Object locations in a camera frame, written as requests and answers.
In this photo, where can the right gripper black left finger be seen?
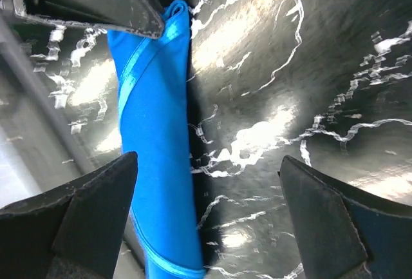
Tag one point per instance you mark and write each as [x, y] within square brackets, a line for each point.
[72, 231]

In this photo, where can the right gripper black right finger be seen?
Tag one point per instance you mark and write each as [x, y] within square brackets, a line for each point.
[342, 231]

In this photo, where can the blue satin napkin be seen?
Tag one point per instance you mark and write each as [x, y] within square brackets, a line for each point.
[152, 117]

